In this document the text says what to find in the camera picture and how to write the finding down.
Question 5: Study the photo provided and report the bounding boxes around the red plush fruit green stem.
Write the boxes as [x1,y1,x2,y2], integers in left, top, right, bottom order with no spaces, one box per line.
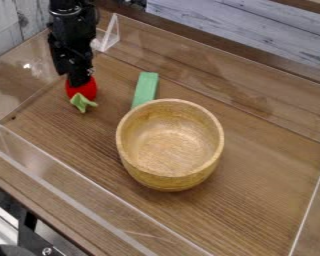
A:
[65,77,97,113]

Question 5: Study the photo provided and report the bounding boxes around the clear acrylic tray walls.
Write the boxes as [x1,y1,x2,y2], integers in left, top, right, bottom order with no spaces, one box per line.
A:
[0,17,320,256]

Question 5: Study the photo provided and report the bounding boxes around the green rectangular block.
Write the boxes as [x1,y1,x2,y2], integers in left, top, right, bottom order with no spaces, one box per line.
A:
[130,72,158,108]

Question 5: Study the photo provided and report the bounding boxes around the wooden bowl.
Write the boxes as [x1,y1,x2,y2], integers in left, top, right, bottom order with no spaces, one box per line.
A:
[116,99,225,192]

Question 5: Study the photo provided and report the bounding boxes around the black metal table bracket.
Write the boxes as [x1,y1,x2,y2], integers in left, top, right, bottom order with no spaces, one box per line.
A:
[17,211,80,256]

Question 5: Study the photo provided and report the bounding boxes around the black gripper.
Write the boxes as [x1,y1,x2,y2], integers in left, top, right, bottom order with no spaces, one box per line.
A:
[48,0,98,87]

